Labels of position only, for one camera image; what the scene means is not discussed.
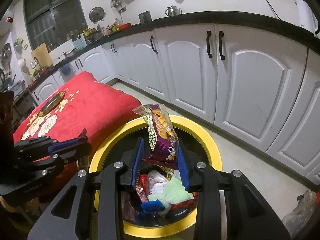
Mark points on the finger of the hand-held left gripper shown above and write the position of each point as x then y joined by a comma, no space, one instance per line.
62,147
77,152

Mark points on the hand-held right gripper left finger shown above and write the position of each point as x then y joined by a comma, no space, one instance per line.
136,170

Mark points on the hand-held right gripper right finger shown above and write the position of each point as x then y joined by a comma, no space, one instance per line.
183,172

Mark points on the brown candy wrapper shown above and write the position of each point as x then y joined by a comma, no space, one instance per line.
82,136

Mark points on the green knitted cloth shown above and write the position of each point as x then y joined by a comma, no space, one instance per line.
175,190

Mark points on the colourful candy wrapper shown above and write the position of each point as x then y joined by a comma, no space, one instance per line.
142,190

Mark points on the white plastic bag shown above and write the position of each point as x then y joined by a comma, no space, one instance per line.
156,182

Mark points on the red mesh bag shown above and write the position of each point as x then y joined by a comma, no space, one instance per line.
182,205

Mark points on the purple snack packet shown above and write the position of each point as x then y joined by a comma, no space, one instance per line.
162,140

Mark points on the yellow-rimmed trash bin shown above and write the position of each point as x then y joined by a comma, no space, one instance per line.
200,135

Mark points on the round gold-rimmed metal tray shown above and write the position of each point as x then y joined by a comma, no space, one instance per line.
51,103

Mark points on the red floral blanket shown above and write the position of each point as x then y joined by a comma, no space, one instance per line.
87,100

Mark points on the pile of red peppers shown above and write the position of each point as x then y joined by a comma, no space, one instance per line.
41,76

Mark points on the blue hanging cloth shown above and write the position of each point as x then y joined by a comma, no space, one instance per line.
66,70

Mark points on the white gourd-shaped jug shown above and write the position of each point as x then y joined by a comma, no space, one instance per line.
25,71

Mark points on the wooden cutting board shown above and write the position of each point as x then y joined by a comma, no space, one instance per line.
41,55

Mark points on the steel basin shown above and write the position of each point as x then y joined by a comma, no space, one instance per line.
5,52

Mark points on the light blue cutlery holder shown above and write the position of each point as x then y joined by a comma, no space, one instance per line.
79,43

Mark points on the white base cabinets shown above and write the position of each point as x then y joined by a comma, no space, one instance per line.
250,80

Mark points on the clear plastic bag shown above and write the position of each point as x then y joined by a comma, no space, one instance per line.
300,212

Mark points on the row of seasoning bottles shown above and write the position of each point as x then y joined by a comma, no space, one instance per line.
110,28

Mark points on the white water heater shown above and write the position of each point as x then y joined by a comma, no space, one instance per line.
6,25

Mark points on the red bowl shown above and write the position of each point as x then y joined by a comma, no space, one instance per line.
124,25

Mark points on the dark framed window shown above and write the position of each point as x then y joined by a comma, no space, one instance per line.
55,12

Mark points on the glass pot lid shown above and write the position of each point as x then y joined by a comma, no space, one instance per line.
97,13

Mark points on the metal mug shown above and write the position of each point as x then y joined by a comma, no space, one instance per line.
145,17

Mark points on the black kitchen countertop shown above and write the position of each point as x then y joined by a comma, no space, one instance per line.
225,16

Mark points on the steel teapot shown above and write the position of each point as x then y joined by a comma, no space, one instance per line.
172,11

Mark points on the white electric kettle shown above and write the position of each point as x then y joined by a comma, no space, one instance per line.
305,12

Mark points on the hanging wall organizer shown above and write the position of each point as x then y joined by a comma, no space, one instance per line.
20,45

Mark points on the wall-mounted tool rack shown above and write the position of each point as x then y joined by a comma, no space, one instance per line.
116,1

